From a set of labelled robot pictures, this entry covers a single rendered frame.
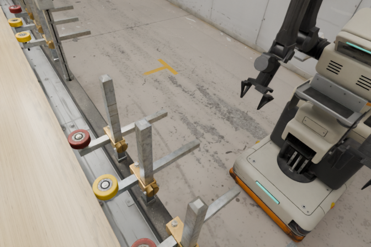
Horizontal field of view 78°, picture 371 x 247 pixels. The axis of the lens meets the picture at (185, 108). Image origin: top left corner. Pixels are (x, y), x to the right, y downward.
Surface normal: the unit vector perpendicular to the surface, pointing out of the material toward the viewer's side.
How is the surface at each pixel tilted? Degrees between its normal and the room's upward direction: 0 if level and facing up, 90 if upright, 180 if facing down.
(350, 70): 98
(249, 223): 0
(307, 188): 0
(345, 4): 90
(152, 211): 0
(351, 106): 90
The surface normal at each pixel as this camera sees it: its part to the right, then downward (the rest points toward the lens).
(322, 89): -0.79, 0.37
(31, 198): 0.07, -0.73
